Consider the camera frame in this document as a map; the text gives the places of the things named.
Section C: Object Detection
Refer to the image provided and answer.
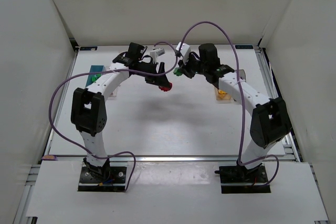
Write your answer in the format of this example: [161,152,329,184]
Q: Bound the red round flower lego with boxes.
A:
[159,83,173,92]

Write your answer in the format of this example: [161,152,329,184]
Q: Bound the small green lego brick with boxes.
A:
[91,74,101,83]

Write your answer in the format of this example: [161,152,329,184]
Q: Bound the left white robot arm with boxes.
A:
[70,42,172,180]

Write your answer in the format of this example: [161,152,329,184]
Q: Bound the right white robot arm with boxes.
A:
[175,42,292,172]

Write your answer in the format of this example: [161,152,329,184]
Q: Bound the amber transparent container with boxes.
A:
[214,69,246,102]

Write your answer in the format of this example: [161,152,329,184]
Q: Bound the clear transparent container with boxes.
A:
[108,86,119,100]

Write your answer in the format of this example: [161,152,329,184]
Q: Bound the blue container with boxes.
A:
[85,65,106,87]

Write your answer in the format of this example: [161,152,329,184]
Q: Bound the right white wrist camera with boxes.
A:
[176,42,191,64]

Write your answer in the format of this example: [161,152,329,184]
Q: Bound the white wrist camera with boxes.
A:
[176,42,191,64]
[150,47,165,58]

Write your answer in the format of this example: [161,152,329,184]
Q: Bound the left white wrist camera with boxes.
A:
[150,47,165,58]

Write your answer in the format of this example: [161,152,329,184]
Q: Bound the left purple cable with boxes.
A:
[49,41,179,192]

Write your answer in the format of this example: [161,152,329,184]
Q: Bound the purple cable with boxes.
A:
[49,41,179,192]
[178,21,280,187]

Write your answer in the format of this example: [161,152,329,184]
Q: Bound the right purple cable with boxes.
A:
[178,21,280,187]

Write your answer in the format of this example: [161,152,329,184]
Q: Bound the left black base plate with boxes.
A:
[77,162,128,193]

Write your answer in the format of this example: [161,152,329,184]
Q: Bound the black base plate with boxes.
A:
[214,164,271,194]
[77,162,128,193]

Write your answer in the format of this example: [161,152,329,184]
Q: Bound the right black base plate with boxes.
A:
[214,164,271,194]

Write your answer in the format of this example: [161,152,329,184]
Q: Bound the aluminium table frame rail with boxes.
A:
[255,48,301,162]

